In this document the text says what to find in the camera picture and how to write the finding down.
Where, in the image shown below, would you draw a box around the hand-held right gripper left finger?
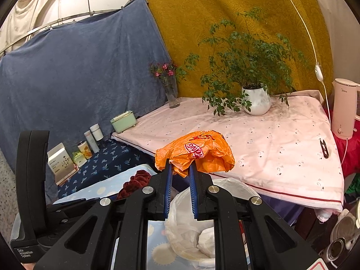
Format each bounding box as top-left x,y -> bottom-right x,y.
34,159 -> 173,270

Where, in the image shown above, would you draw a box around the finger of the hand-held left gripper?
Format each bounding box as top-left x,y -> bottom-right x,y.
46,198 -> 102,223

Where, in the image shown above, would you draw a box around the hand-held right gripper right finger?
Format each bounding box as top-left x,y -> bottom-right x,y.
188,163 -> 322,270

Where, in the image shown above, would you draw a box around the white lined trash bin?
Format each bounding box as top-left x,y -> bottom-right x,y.
164,177 -> 270,270

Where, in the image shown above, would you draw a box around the orange plastic bag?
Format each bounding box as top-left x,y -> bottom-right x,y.
155,130 -> 235,178

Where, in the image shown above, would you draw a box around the white cardboard box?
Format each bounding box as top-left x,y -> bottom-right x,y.
47,143 -> 79,186

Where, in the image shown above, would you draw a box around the dark red scrunchie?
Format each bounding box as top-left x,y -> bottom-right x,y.
116,170 -> 152,200

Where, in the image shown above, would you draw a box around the light blue dotted cloth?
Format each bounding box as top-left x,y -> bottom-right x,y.
53,163 -> 172,270

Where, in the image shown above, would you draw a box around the small green packet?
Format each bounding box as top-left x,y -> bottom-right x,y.
72,151 -> 88,168

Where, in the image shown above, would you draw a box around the navy floral cloth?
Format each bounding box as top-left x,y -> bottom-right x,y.
58,139 -> 156,199

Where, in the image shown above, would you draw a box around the yellow printed can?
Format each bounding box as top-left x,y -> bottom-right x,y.
78,141 -> 93,159

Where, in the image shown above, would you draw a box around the white cosmetic tube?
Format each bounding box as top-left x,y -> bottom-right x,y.
84,131 -> 100,154

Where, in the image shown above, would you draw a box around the white cosmetic jar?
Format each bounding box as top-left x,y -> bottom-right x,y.
90,124 -> 104,141

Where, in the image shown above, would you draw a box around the green tissue box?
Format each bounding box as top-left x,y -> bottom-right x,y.
110,110 -> 137,133

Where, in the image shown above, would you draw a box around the glass vase with pink flowers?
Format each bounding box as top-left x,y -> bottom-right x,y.
149,62 -> 180,109

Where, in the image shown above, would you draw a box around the pink printed tablecloth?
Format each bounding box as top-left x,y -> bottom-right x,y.
112,90 -> 345,213

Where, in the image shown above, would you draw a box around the blue hanging towel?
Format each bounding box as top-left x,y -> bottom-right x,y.
0,0 -> 172,203

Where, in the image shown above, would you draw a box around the green plant in white pot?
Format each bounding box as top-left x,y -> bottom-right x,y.
180,7 -> 310,116

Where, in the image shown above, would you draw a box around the black thread snips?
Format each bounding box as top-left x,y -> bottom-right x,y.
319,138 -> 330,159

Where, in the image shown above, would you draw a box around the steel cup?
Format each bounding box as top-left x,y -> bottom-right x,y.
322,238 -> 348,262

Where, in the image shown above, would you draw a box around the green cloth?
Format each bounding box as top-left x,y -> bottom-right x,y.
344,178 -> 360,196

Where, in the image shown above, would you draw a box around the white hanging shirt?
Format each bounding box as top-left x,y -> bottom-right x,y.
0,0 -> 61,54

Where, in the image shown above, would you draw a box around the red cloth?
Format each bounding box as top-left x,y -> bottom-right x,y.
322,105 -> 360,179

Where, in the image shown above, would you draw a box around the pink electric kettle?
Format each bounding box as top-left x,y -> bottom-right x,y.
330,78 -> 360,140

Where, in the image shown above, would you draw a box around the yellow patterned curtain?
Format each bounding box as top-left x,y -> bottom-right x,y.
143,0 -> 334,99

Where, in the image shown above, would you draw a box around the white cable with switch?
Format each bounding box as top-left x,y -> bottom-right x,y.
274,0 -> 331,119

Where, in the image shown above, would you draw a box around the metal hanging rail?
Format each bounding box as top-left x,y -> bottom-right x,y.
0,0 -> 158,57

